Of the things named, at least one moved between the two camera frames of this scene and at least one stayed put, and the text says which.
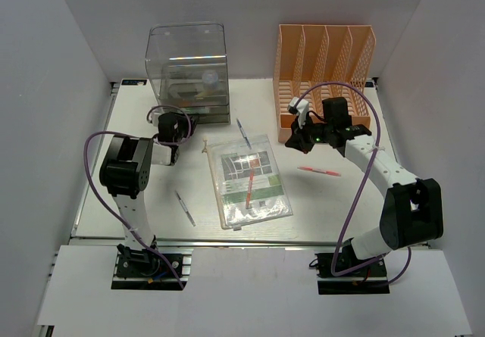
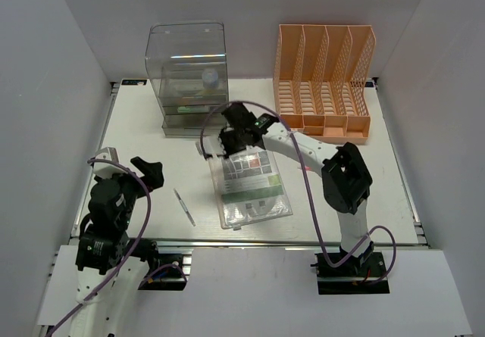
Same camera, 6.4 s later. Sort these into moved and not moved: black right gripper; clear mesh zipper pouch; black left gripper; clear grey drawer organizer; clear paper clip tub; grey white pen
Moved: black right gripper; black left gripper
Not moved: clear grey drawer organizer; clear mesh zipper pouch; clear paper clip tub; grey white pen
